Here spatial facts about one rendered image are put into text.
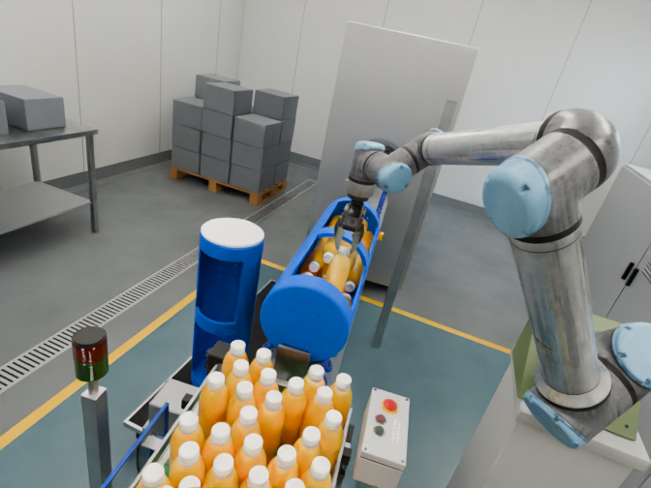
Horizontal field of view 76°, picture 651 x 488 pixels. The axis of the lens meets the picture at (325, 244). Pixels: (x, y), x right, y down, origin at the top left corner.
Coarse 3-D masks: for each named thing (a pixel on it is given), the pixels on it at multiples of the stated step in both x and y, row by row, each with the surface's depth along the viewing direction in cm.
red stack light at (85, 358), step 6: (72, 348) 84; (78, 348) 82; (90, 348) 83; (96, 348) 83; (102, 348) 85; (78, 354) 83; (84, 354) 83; (90, 354) 83; (96, 354) 84; (102, 354) 85; (78, 360) 84; (84, 360) 84; (90, 360) 84; (96, 360) 85
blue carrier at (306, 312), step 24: (312, 240) 154; (288, 288) 123; (312, 288) 121; (336, 288) 126; (360, 288) 146; (264, 312) 128; (288, 312) 126; (312, 312) 124; (336, 312) 122; (288, 336) 130; (312, 336) 128; (336, 336) 126; (312, 360) 132
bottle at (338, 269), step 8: (336, 256) 138; (344, 256) 138; (328, 264) 139; (336, 264) 136; (344, 264) 137; (328, 272) 137; (336, 272) 135; (344, 272) 136; (328, 280) 135; (336, 280) 135; (344, 280) 136; (344, 288) 137
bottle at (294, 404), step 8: (288, 392) 104; (288, 400) 103; (296, 400) 103; (304, 400) 105; (288, 408) 103; (296, 408) 103; (304, 408) 105; (288, 416) 104; (296, 416) 104; (288, 424) 105; (296, 424) 106; (288, 432) 106; (296, 432) 108; (288, 440) 108; (296, 440) 110
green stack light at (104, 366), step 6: (102, 360) 86; (78, 366) 84; (84, 366) 84; (90, 366) 84; (96, 366) 85; (102, 366) 86; (78, 372) 85; (84, 372) 85; (90, 372) 85; (96, 372) 86; (102, 372) 87; (78, 378) 86; (84, 378) 86; (90, 378) 86; (96, 378) 87
